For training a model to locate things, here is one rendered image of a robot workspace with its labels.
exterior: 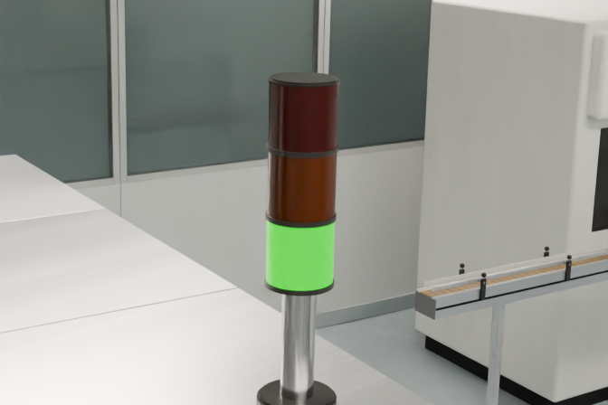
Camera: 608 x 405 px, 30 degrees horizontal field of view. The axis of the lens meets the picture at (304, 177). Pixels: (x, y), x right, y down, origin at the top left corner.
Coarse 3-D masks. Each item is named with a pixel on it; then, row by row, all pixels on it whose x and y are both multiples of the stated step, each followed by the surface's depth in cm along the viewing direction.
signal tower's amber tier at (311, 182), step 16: (272, 160) 79; (288, 160) 78; (304, 160) 78; (320, 160) 78; (336, 160) 80; (272, 176) 79; (288, 176) 78; (304, 176) 78; (320, 176) 78; (336, 176) 80; (272, 192) 79; (288, 192) 78; (304, 192) 78; (320, 192) 79; (272, 208) 80; (288, 208) 79; (304, 208) 79; (320, 208) 79
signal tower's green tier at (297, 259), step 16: (272, 224) 80; (272, 240) 80; (288, 240) 79; (304, 240) 79; (320, 240) 80; (272, 256) 80; (288, 256) 80; (304, 256) 79; (320, 256) 80; (272, 272) 81; (288, 272) 80; (304, 272) 80; (320, 272) 80; (288, 288) 80; (304, 288) 80
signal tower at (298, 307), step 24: (288, 72) 81; (312, 72) 81; (336, 216) 81; (288, 312) 82; (312, 312) 82; (288, 336) 82; (312, 336) 83; (288, 360) 83; (312, 360) 83; (288, 384) 83; (312, 384) 84
